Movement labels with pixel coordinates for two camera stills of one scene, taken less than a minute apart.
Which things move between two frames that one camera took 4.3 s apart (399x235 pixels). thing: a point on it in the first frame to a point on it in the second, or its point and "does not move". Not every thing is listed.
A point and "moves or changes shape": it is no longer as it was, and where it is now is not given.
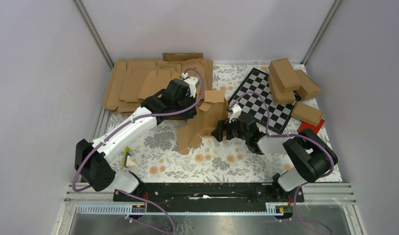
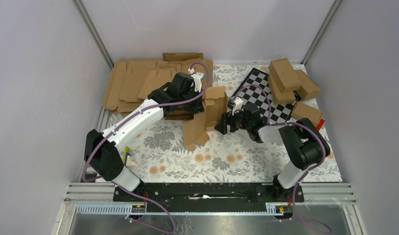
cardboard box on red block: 307,114 does not move
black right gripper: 218,132 to 226,119
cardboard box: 284,75 does not move
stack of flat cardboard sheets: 133,80 does not move
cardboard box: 212,113 moves or changes shape
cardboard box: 308,87 does not move
